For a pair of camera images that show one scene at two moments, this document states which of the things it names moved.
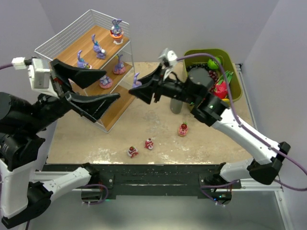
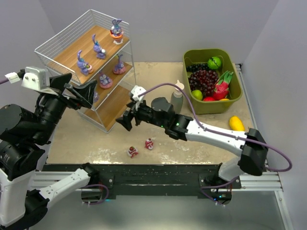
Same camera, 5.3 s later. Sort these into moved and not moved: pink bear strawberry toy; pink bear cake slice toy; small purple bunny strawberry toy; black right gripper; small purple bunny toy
Moved: small purple bunny strawberry toy; black right gripper
Not moved: pink bear strawberry toy; pink bear cake slice toy; small purple bunny toy
